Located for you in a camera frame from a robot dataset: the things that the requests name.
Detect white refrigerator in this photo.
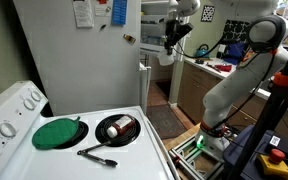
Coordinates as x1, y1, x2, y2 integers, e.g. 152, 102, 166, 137
12, 0, 172, 117

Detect teal kettle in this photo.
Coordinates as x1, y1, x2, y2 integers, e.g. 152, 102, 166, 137
195, 44, 209, 58

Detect green silicone pot holder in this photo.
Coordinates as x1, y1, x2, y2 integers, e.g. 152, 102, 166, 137
32, 116, 80, 150

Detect yellow red emergency stop button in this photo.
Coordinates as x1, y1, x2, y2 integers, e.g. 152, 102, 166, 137
257, 149, 288, 179

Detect translucent round plastic container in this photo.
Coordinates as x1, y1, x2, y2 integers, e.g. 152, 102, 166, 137
157, 50, 174, 66

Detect black metal tongs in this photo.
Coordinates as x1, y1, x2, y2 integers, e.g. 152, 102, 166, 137
76, 139, 119, 168

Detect white paper note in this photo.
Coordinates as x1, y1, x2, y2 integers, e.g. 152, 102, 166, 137
73, 0, 94, 28

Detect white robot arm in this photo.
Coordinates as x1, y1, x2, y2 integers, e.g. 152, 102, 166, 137
196, 0, 288, 153

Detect blue paper on fridge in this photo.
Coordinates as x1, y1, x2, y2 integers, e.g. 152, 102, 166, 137
112, 0, 127, 25

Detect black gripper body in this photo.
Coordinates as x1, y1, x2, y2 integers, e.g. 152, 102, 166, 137
164, 20, 194, 55

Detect wooden kitchen counter cabinet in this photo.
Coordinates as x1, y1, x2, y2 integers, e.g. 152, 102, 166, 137
177, 58, 279, 138

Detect black camera tripod pole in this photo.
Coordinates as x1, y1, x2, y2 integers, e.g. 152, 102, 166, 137
226, 61, 288, 180

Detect patterned green floor rug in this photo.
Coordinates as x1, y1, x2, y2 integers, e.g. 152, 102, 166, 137
146, 105, 186, 139

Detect white stove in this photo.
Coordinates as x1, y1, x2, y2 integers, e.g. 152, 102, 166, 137
0, 81, 178, 180

